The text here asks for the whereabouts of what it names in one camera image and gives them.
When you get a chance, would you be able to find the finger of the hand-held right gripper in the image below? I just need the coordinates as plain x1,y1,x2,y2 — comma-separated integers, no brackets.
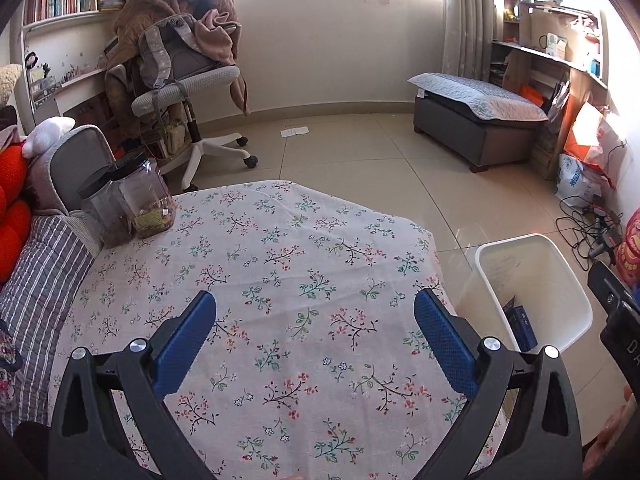
587,261,640,318

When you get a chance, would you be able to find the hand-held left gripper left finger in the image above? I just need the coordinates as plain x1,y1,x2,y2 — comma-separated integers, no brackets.
47,290,218,480

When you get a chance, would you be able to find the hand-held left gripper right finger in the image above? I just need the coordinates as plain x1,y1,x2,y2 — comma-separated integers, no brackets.
414,288,583,480

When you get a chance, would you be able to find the white plastic trash bin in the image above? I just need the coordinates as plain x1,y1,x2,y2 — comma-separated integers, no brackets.
475,233,593,356

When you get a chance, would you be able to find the blue paper box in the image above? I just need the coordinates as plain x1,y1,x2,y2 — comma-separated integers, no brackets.
502,296,538,353

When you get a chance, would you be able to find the person's right hand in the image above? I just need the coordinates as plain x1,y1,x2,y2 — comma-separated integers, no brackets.
582,385,640,480

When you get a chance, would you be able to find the red snack bucket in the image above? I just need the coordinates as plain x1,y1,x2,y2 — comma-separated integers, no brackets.
615,207,640,291

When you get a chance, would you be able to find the white bag blue print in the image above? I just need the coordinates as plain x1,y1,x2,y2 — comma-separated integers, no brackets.
554,152,603,211

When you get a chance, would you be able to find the floral tablecloth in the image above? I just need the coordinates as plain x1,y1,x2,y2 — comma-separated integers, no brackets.
47,178,506,480

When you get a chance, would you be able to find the orange and white shopping bag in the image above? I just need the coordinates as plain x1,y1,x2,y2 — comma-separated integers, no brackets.
564,101,626,186

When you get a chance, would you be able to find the clear plastic jar black lid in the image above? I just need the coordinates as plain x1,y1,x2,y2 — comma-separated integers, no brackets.
111,156,177,239
80,175,136,248

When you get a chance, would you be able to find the grey striped cushion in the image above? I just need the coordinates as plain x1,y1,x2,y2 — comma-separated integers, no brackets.
0,215,96,411

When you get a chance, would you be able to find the dark floral cloth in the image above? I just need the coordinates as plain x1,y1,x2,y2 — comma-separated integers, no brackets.
0,317,25,413

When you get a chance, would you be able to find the dark grey ottoman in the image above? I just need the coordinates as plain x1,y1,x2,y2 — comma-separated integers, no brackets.
414,95,538,173

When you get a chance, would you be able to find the wooden desk with hutch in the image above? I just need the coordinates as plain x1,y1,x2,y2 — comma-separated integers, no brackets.
490,0,608,181

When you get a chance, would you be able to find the quilted grey pad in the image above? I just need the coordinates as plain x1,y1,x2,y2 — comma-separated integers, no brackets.
407,72,549,122

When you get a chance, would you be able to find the red plush toy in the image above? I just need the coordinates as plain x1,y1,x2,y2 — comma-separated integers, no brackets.
0,142,33,283

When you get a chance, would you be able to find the white plush toy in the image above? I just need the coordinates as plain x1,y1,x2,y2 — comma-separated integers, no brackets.
21,116,76,157

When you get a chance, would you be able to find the grey swivel office chair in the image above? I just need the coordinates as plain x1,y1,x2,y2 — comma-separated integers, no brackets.
131,12,258,192

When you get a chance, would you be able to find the white desk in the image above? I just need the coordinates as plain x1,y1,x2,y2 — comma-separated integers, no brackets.
22,65,116,126

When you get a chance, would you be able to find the grey backpack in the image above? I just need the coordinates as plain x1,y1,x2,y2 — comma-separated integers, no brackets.
137,12,221,91

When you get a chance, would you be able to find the beige curtain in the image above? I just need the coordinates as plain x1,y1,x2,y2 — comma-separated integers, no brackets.
445,0,496,81

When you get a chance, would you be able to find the pink blanket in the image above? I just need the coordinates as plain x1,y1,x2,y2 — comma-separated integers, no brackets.
195,7,241,66

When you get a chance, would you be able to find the beige plush toy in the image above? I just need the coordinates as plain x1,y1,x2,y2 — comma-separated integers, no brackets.
0,63,23,108

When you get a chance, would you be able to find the tangle of black cables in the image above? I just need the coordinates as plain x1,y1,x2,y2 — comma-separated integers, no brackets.
556,195,626,273

